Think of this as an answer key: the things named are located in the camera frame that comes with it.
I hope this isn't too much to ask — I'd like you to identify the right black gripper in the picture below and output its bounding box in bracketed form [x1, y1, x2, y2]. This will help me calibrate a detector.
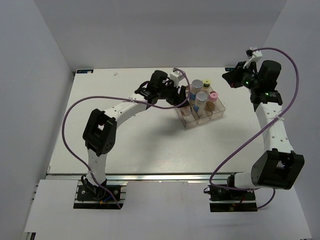
[222, 61, 261, 91]

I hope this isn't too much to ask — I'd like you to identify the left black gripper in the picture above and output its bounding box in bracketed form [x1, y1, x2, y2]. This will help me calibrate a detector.
[156, 78, 189, 108]

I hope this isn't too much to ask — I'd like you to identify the red label spice jar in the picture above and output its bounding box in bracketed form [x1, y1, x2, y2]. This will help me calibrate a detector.
[180, 105, 192, 117]

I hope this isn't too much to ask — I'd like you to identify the silver lid pearl jar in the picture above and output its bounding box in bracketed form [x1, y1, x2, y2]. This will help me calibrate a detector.
[193, 91, 208, 117]
[189, 79, 203, 105]

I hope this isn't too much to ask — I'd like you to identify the yellow cap spice bottle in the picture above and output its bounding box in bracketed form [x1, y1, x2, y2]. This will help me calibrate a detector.
[201, 79, 211, 95]

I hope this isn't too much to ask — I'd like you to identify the pink cap spice bottle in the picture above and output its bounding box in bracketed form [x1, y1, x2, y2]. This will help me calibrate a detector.
[205, 91, 219, 112]

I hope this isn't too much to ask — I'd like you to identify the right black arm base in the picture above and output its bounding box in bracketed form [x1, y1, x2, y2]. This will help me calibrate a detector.
[203, 185, 258, 213]

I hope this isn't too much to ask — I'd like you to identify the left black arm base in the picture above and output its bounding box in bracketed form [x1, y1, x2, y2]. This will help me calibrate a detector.
[73, 175, 126, 210]

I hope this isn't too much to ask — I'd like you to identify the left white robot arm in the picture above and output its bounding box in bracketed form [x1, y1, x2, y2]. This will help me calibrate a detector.
[82, 70, 189, 200]

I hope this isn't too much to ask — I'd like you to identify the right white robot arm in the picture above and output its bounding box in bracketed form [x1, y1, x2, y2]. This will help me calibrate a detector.
[222, 60, 305, 200]

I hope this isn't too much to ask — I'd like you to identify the right blue corner sticker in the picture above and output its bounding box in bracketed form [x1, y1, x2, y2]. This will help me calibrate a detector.
[224, 67, 235, 72]

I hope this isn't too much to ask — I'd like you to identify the blue corner sticker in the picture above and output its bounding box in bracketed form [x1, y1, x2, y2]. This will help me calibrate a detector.
[76, 69, 94, 74]
[224, 67, 235, 72]

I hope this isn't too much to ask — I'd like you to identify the clear acrylic organizer tray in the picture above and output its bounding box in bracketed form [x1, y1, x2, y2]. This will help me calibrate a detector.
[173, 84, 227, 130]

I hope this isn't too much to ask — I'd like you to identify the left blue corner sticker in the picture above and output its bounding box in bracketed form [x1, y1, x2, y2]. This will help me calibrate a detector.
[76, 69, 94, 74]

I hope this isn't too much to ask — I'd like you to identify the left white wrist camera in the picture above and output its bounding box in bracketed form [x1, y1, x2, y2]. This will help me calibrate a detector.
[169, 70, 185, 87]

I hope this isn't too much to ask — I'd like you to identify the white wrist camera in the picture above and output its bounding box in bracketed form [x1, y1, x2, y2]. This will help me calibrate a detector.
[243, 47, 263, 69]
[169, 70, 185, 87]

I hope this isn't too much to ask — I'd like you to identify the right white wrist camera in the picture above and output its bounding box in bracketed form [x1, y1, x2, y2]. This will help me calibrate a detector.
[243, 47, 263, 69]

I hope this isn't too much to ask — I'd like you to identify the aluminium front frame rail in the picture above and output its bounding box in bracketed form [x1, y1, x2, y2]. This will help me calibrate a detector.
[44, 172, 285, 185]

